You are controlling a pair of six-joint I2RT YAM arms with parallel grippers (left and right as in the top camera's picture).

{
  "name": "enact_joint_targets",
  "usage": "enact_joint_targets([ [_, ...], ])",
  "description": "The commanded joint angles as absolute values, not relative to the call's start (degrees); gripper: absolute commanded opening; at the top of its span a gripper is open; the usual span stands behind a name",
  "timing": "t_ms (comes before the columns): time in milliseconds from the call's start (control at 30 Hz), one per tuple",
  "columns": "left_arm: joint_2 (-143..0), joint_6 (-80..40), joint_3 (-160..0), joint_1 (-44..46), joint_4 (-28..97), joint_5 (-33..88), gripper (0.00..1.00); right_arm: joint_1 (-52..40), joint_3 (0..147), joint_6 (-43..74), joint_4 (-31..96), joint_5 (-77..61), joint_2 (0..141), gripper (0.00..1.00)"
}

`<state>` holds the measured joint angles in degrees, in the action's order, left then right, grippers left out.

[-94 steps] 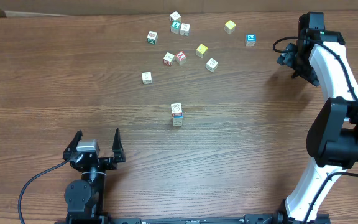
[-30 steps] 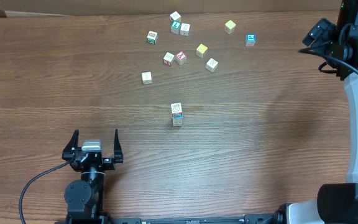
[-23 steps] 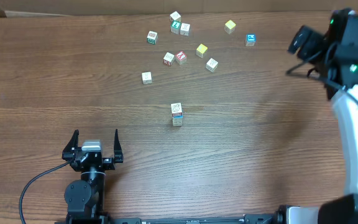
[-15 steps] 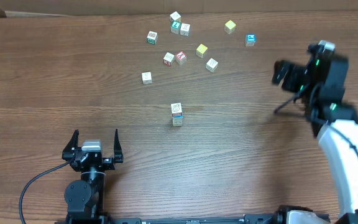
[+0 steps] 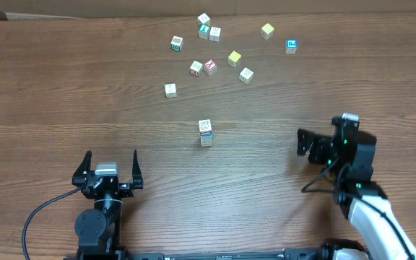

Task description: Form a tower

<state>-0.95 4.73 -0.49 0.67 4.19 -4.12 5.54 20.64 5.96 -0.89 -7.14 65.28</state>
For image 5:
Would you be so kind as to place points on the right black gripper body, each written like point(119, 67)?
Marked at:
point(321, 150)

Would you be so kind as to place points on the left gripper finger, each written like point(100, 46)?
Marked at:
point(137, 179)
point(84, 167)

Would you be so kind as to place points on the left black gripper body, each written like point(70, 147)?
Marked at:
point(107, 184)

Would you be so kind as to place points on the blue D wooden block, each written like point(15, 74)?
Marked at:
point(206, 142)

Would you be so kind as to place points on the blue edged wooden block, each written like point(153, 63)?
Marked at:
point(206, 138)

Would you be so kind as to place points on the red edged patterned block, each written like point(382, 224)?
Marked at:
point(205, 125)

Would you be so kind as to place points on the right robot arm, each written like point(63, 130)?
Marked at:
point(347, 159)

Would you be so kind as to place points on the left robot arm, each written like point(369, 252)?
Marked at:
point(99, 229)

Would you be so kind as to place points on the plain patterned wooden block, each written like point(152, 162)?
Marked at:
point(246, 75)

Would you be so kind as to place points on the blue P wooden block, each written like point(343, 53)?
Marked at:
point(291, 46)

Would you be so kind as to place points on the plain block lower left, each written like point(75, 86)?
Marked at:
point(170, 90)

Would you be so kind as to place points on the yellow block centre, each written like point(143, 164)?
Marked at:
point(234, 59)

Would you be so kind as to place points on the yellow block upper right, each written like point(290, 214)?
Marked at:
point(267, 31)

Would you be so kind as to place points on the red letter wooden block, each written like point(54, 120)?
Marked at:
point(210, 67)

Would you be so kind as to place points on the red edged plain block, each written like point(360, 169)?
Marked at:
point(196, 68)

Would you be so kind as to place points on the plain block beside green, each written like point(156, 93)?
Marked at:
point(214, 34)

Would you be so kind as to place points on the green edged wooden block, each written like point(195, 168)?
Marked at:
point(176, 43)

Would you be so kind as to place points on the green letter wooden block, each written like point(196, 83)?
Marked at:
point(203, 31)

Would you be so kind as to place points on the top plain wooden block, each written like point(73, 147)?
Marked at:
point(204, 19)

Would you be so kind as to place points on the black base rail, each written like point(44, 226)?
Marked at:
point(222, 255)

